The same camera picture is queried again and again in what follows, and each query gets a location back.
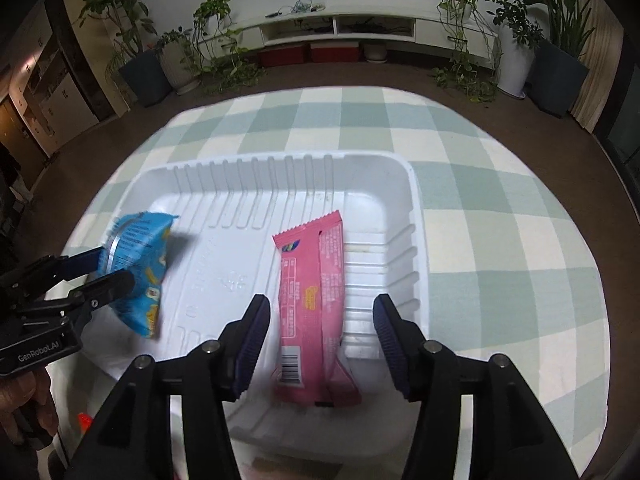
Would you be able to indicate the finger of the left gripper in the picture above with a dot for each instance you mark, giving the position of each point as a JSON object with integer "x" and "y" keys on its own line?
{"x": 54, "y": 269}
{"x": 101, "y": 292}

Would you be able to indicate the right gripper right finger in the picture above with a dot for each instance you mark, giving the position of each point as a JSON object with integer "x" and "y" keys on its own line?
{"x": 402, "y": 345}

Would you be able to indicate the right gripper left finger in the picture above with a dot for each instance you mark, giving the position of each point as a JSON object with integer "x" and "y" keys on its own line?
{"x": 242, "y": 342}

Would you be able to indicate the pink snack bar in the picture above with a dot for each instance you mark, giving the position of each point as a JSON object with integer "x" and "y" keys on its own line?
{"x": 311, "y": 301}

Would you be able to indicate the light blue snack bag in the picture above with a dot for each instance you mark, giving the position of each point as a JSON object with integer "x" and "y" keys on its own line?
{"x": 137, "y": 243}

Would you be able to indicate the red snack bag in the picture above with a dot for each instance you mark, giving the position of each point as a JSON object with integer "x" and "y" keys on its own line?
{"x": 84, "y": 422}

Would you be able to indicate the checkered green white tablecloth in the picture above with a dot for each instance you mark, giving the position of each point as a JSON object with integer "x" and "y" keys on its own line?
{"x": 509, "y": 270}

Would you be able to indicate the white plastic tray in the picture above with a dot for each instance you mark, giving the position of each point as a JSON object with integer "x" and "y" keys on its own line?
{"x": 221, "y": 253}

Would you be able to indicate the tall plant dark pot left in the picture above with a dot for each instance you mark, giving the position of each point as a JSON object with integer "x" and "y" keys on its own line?
{"x": 134, "y": 64}

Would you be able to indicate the plant in white ribbed pot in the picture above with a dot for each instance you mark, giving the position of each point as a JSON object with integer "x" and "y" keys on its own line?
{"x": 178, "y": 60}

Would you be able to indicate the trailing vine plant left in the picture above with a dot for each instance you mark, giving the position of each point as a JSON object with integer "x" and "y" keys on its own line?
{"x": 218, "y": 54}

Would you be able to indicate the trailing vine plant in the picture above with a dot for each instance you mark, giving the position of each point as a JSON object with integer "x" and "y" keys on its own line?
{"x": 218, "y": 54}
{"x": 462, "y": 72}

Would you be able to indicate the trailing vine plant right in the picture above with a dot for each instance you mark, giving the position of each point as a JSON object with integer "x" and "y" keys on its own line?
{"x": 462, "y": 72}

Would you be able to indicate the small white pot under console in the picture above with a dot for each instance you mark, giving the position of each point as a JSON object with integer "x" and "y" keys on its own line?
{"x": 375, "y": 52}

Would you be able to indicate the red storage box left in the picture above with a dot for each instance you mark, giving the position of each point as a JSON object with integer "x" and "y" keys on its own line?
{"x": 286, "y": 55}

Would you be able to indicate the red storage box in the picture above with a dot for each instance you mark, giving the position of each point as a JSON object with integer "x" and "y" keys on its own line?
{"x": 286, "y": 55}
{"x": 334, "y": 52}

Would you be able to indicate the red storage box right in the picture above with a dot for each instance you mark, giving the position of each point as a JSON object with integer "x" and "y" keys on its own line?
{"x": 334, "y": 52}

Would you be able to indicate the large leaf plant dark pot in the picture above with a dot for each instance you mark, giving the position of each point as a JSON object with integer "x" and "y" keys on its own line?
{"x": 557, "y": 74}

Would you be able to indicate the white tv console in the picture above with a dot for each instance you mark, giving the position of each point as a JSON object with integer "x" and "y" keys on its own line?
{"x": 412, "y": 30}

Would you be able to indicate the plant in white pot right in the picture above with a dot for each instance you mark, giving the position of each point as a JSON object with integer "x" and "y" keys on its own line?
{"x": 518, "y": 38}

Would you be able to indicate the beige curtain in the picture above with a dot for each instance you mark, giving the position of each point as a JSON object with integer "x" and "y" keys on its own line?
{"x": 601, "y": 55}

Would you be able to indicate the white wall cabinet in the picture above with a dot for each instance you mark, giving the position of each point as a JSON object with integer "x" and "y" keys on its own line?
{"x": 42, "y": 87}

